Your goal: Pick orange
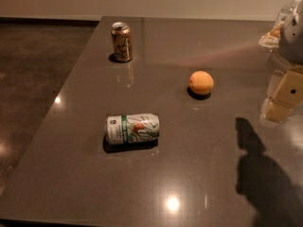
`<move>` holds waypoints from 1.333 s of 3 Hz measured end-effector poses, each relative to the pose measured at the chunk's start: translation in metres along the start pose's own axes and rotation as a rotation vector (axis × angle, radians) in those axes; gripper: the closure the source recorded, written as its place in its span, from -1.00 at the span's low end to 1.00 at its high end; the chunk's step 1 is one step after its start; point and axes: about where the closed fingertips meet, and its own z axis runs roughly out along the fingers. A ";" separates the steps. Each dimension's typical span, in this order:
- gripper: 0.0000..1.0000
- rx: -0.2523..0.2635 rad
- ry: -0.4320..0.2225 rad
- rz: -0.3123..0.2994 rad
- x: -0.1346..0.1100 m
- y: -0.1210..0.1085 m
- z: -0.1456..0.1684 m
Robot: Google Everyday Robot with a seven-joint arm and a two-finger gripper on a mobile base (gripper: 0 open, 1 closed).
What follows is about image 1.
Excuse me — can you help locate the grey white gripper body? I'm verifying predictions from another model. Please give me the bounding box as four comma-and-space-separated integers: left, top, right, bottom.
258, 0, 303, 65

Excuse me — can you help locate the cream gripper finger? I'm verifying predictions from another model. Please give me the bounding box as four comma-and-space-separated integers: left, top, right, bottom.
260, 67, 303, 123
267, 70, 285, 97

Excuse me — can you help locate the orange fruit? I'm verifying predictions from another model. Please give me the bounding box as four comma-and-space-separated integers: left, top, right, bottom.
188, 71, 214, 96

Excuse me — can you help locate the upright gold soda can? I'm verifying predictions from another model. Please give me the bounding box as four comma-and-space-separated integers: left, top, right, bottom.
111, 22, 133, 62

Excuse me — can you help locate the lying white soda can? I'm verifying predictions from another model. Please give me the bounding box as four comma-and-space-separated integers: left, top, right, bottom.
105, 113, 160, 145

